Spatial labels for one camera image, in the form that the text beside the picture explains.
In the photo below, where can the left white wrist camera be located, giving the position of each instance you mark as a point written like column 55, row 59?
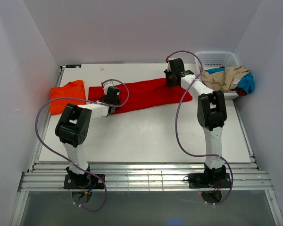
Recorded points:
column 106, row 85

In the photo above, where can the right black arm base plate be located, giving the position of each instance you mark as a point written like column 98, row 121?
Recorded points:
column 198, row 180

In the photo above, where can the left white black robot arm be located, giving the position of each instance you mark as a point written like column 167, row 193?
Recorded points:
column 73, row 126

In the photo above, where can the orange t shirt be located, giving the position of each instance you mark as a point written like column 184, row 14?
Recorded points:
column 73, row 89

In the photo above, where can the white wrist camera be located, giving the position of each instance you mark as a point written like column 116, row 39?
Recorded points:
column 106, row 85
column 172, row 63

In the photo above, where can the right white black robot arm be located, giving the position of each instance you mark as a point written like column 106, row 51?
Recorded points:
column 211, row 115

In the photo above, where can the blue t shirt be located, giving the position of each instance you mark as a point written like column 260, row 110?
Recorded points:
column 247, row 82

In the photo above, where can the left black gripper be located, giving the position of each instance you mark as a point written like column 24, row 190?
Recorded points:
column 118, row 102

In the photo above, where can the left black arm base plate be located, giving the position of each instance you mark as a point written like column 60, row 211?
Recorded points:
column 84, row 182

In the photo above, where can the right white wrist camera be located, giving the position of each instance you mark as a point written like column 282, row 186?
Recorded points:
column 172, row 63

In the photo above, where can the white plastic laundry basket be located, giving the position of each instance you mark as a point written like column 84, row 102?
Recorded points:
column 215, row 59

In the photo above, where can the beige t shirt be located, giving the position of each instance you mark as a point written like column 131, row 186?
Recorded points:
column 224, row 79

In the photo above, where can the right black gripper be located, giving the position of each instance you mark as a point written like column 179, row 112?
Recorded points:
column 170, row 84

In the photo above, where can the dark red t shirt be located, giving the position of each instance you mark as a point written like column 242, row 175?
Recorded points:
column 240, row 92

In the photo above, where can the blue label sticker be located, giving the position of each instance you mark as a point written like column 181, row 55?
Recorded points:
column 73, row 66

